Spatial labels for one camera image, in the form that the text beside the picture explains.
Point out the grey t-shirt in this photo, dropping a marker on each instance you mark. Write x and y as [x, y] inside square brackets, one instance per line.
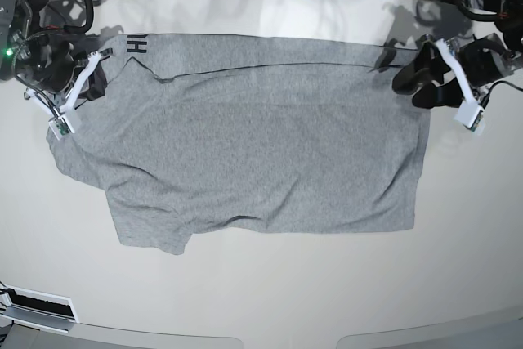
[198, 133]

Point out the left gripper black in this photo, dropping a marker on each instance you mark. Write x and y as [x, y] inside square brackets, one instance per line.
[416, 74]

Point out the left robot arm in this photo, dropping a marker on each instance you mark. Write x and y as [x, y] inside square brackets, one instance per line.
[506, 15]

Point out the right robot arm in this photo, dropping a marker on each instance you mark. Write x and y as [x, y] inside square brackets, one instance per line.
[23, 34]

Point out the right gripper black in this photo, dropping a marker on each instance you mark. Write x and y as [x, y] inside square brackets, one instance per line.
[69, 70]

